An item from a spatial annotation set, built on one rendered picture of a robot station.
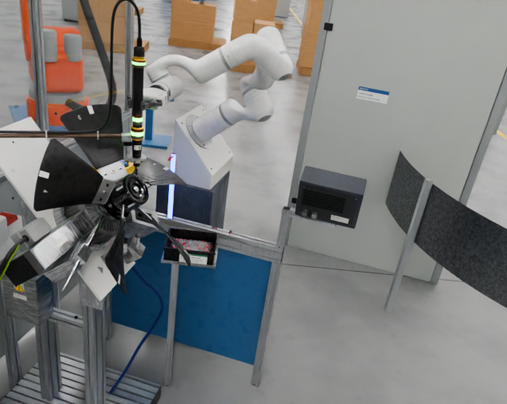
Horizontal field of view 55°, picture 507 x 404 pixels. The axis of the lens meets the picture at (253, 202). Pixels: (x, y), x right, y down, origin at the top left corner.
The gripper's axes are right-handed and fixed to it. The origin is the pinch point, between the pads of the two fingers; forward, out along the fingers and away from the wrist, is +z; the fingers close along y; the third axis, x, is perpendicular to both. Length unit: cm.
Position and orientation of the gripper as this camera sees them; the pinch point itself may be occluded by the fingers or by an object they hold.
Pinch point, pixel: (138, 104)
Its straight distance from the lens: 178.9
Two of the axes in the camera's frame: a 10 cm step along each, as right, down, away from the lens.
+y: -9.6, -2.3, 1.8
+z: -2.6, 4.1, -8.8
